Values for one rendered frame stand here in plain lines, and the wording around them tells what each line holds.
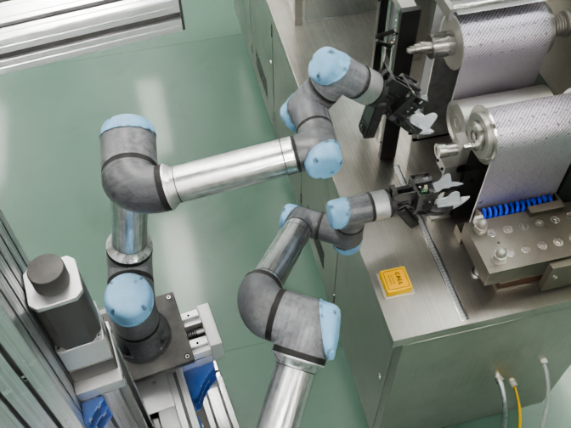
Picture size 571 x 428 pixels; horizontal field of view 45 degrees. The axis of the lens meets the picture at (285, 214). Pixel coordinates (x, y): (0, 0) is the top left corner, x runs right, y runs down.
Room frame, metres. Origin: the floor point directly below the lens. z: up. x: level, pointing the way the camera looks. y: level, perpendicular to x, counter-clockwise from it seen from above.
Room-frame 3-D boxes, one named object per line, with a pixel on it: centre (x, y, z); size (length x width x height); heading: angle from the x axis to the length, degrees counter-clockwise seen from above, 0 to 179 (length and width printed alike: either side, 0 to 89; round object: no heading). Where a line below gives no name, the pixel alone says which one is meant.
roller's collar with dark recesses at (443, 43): (1.40, -0.40, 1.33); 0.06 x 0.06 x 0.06; 13
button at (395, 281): (0.96, -0.29, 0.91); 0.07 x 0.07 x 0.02; 13
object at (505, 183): (1.13, -0.62, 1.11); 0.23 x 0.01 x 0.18; 103
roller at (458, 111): (1.31, -0.58, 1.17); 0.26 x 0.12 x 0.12; 103
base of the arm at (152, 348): (0.85, 0.39, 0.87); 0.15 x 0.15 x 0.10
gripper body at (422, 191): (1.08, -0.32, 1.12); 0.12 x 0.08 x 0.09; 103
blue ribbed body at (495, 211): (1.11, -0.62, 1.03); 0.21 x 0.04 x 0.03; 103
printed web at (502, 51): (1.32, -0.57, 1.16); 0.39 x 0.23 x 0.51; 13
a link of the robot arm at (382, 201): (1.06, -0.24, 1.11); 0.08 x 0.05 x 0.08; 13
